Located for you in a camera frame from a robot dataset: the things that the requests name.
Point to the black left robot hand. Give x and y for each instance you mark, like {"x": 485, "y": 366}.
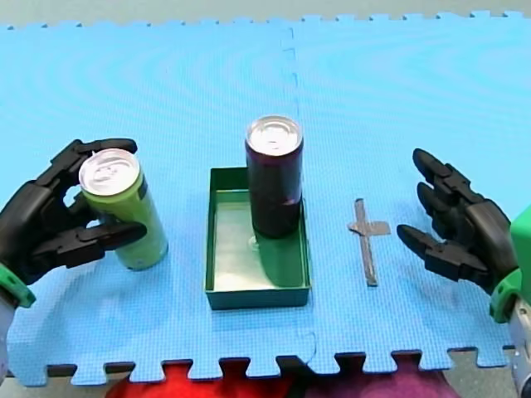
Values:
{"x": 37, "y": 224}

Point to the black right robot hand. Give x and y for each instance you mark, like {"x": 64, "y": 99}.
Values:
{"x": 485, "y": 236}

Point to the green drink can dark band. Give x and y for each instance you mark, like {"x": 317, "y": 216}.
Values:
{"x": 132, "y": 207}

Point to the dark purple drink can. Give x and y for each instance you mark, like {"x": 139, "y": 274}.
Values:
{"x": 276, "y": 190}

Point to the shallow green tray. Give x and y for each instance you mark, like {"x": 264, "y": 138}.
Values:
{"x": 232, "y": 257}

